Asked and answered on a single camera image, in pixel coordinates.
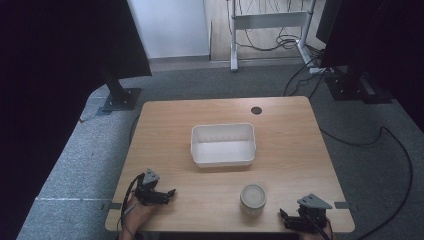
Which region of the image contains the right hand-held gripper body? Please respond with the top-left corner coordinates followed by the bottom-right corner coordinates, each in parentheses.
top-left (295, 193), bottom-right (334, 232)

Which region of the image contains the bundle of black cables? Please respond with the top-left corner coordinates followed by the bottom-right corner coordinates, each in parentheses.
top-left (233, 0), bottom-right (323, 53)

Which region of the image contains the white desk frame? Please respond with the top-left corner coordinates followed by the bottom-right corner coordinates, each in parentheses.
top-left (227, 0), bottom-right (318, 73)

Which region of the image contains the white plastic bin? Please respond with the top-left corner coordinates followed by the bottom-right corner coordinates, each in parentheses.
top-left (190, 122), bottom-right (257, 169)

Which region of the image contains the long black floor cable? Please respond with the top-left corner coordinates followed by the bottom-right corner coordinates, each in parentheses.
top-left (319, 125), bottom-right (415, 240)

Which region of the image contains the white power strip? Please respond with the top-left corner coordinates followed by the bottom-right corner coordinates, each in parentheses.
top-left (308, 66), bottom-right (335, 75)

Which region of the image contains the black metal stand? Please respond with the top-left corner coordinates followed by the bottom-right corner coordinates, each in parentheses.
top-left (98, 61), bottom-right (143, 113)

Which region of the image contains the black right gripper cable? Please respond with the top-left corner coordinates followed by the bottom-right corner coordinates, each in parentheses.
top-left (304, 211), bottom-right (334, 240)

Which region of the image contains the black stand base plate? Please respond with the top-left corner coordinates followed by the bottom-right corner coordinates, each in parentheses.
top-left (324, 68), bottom-right (394, 105)

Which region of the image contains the black curtain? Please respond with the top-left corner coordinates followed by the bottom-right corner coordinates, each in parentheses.
top-left (315, 0), bottom-right (424, 133)
top-left (0, 0), bottom-right (153, 240)

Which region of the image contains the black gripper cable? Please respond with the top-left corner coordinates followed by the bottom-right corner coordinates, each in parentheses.
top-left (304, 211), bottom-right (334, 240)
top-left (119, 173), bottom-right (146, 234)

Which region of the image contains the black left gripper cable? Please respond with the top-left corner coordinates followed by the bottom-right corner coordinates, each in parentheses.
top-left (119, 173), bottom-right (146, 234)

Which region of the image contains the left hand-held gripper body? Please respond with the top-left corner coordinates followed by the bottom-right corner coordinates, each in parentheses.
top-left (134, 168), bottom-right (162, 206)

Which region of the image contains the person's right hand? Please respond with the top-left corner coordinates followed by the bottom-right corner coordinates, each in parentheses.
top-left (299, 229), bottom-right (335, 240)

